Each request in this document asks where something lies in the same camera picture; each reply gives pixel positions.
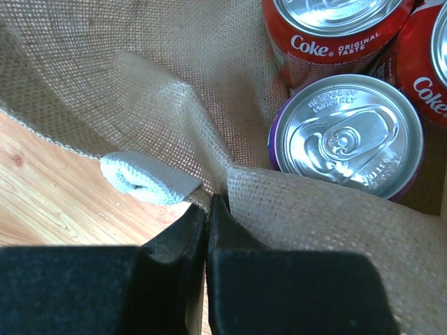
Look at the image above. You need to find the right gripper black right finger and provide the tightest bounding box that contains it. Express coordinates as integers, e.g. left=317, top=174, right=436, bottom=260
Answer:
left=207, top=195, right=399, bottom=334

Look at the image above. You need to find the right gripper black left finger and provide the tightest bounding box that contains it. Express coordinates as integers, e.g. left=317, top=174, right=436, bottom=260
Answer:
left=1, top=206, right=206, bottom=334

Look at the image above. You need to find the purple soda can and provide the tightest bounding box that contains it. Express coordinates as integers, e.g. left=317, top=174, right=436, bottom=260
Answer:
left=267, top=74, right=424, bottom=201

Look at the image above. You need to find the tan canvas tote bag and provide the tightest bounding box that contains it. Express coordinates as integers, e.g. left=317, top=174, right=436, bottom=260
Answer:
left=1, top=1, right=446, bottom=334

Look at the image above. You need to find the red Coke can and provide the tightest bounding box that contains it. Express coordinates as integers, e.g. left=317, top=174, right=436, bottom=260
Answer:
left=372, top=1, right=446, bottom=128
left=262, top=0, right=414, bottom=89

